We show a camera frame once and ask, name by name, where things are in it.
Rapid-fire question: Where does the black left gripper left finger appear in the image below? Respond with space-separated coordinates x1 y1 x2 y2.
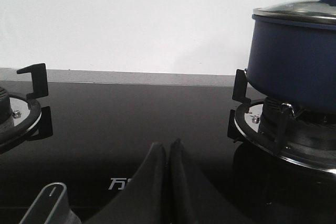
86 142 166 223

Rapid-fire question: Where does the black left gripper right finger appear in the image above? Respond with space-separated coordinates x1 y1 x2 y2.
170 139 252 223

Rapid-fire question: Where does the glass lid with blue knob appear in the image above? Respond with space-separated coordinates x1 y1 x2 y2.
253 0 335 25

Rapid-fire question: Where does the black left burner pot support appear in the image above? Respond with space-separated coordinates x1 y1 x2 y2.
1 63 53 153

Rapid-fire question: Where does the black burner pot support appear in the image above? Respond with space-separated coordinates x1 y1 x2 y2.
228 69 335 174
1 63 53 153

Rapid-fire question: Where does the black right burner pot support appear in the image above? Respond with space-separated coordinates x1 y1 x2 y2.
228 69 335 174

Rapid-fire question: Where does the dark blue cooking pot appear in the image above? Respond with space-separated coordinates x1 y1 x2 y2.
247 15 335 114

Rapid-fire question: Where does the black glass gas stove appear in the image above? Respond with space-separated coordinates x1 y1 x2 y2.
1 82 335 223

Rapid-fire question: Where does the grey stove control knob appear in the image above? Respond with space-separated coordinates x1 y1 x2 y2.
20 182 81 224

